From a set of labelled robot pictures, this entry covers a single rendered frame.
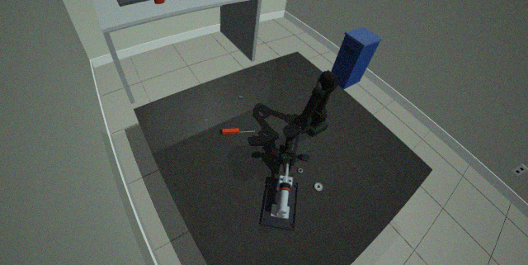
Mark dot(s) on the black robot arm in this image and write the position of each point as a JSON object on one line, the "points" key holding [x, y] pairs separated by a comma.
{"points": [[315, 111]]}

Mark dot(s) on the red-handled screwdriver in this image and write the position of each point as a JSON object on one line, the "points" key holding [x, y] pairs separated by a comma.
{"points": [[232, 131]]}

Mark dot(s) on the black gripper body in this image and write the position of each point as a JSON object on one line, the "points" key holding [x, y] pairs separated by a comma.
{"points": [[290, 148]]}

